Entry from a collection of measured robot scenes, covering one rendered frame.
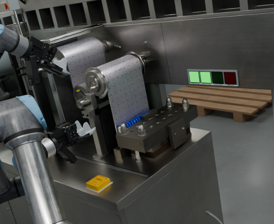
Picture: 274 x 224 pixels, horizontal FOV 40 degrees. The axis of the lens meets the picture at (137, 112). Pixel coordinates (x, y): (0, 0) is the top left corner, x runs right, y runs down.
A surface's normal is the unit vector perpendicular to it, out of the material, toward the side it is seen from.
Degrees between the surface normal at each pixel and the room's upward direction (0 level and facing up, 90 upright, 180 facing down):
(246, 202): 0
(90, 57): 92
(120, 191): 0
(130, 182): 0
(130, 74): 90
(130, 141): 90
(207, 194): 90
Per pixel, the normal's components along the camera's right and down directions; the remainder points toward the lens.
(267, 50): -0.66, 0.37
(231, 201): -0.19, -0.92
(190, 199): 0.73, 0.09
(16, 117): 0.11, -0.28
